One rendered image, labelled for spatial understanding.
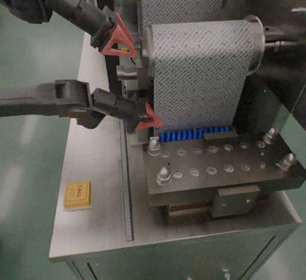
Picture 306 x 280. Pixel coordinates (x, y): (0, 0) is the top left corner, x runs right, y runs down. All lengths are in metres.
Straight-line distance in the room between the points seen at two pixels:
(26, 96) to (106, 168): 0.35
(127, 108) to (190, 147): 0.20
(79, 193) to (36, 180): 1.31
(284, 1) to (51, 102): 0.59
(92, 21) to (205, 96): 0.33
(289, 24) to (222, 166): 0.37
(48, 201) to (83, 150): 1.07
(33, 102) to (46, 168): 1.53
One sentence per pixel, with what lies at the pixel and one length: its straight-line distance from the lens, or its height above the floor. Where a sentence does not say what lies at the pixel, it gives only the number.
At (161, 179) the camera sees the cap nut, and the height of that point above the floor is 1.05.
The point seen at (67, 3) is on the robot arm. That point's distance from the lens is 0.56.
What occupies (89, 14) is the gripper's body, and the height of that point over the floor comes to 1.36.
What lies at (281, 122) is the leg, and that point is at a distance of 1.08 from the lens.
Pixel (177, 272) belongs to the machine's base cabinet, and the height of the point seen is 0.62.
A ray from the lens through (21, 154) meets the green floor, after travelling 2.27.
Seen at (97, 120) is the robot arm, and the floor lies 1.11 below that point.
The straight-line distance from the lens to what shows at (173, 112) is 0.67.
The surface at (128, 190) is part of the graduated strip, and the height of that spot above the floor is 0.90.
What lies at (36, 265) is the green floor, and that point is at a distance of 1.73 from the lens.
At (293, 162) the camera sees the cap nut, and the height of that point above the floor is 1.06.
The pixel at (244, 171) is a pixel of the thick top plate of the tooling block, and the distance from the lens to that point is 0.66.
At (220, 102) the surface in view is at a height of 1.12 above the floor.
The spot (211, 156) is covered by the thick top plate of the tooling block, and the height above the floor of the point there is 1.03.
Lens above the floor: 1.53
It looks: 43 degrees down
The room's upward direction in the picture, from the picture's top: straight up
